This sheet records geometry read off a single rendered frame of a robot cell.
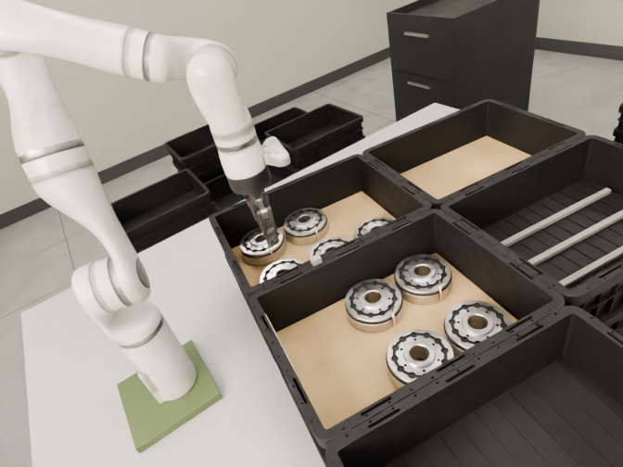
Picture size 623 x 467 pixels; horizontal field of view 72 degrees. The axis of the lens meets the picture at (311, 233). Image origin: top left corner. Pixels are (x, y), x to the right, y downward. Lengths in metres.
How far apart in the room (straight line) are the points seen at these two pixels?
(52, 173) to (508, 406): 0.74
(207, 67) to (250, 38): 3.31
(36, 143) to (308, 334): 0.52
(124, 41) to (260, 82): 3.37
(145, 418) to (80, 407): 0.18
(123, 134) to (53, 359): 2.70
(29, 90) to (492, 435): 0.83
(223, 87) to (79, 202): 0.28
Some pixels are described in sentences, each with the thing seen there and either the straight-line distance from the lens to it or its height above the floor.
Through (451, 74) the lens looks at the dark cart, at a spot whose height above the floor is 0.65.
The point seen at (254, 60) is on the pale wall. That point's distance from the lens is 3.99.
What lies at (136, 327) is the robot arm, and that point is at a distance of 0.83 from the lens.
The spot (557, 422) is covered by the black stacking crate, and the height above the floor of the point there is 0.83.
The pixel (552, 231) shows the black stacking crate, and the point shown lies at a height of 0.83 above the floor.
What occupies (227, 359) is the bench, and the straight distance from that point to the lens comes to 1.00.
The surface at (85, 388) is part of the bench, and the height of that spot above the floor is 0.70.
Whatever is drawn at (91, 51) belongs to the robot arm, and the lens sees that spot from 0.71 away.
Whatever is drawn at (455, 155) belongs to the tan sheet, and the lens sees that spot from 1.23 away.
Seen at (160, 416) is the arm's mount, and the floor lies 0.72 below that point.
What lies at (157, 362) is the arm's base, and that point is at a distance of 0.88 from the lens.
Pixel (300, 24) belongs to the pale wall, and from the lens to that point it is 4.18.
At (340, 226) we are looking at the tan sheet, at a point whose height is 0.83.
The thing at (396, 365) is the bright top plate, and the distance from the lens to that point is 0.70.
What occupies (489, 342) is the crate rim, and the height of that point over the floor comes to 0.93.
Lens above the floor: 1.44
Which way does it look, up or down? 37 degrees down
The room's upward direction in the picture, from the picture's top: 15 degrees counter-clockwise
